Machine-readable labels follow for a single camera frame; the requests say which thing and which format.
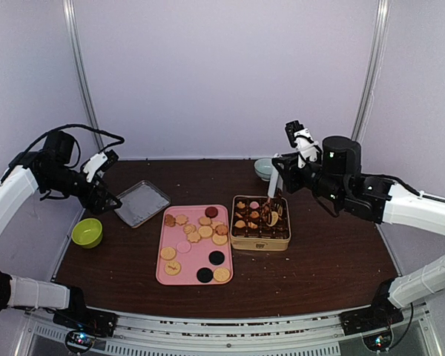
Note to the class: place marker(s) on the silver metal tin lid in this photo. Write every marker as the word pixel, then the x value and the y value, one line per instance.
pixel 140 203

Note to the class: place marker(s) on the gold cookie tin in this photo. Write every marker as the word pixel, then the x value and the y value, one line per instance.
pixel 249 232

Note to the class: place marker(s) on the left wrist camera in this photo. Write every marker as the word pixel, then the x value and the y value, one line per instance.
pixel 60 145

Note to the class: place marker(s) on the aluminium corner post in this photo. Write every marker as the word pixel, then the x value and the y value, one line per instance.
pixel 84 89
pixel 373 70

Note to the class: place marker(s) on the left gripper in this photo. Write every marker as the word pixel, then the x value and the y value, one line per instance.
pixel 96 205

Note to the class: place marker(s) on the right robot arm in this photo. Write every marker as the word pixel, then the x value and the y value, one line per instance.
pixel 382 198

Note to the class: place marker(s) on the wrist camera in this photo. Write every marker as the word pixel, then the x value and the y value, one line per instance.
pixel 60 145
pixel 341 156

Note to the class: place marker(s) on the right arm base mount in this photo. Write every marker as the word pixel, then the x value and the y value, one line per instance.
pixel 368 319

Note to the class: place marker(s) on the green bowl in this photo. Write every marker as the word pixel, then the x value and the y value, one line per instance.
pixel 87 233

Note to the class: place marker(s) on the yellow round cookie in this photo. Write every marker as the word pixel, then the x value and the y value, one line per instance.
pixel 221 275

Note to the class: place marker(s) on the pink tray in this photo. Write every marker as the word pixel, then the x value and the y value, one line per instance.
pixel 176 269

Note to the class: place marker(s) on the black sandwich cookie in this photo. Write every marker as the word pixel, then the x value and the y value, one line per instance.
pixel 216 258
pixel 205 275

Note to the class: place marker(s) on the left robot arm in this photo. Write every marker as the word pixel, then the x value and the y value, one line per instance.
pixel 41 191

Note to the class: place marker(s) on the pale blue ceramic bowl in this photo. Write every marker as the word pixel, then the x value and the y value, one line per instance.
pixel 263 169

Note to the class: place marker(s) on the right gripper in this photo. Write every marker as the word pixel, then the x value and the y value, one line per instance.
pixel 289 173

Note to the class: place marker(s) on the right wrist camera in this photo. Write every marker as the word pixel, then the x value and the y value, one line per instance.
pixel 341 156

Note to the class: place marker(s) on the aluminium corner post right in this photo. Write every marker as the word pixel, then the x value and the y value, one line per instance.
pixel 373 70

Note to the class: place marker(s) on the swirl butter cookie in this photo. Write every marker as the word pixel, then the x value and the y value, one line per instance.
pixel 189 229

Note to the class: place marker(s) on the aluminium corner post left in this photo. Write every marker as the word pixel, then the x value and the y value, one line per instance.
pixel 84 89

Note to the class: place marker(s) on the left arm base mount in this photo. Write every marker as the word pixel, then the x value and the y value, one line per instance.
pixel 91 321

